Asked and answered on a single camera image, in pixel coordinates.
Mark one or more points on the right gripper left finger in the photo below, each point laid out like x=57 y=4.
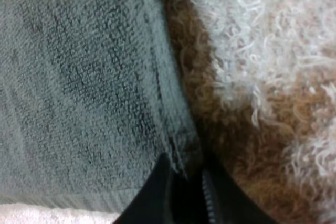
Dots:
x=162 y=197

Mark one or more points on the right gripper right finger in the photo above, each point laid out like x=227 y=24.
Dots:
x=231 y=205

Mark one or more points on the grey-green towel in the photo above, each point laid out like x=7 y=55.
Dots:
x=78 y=77

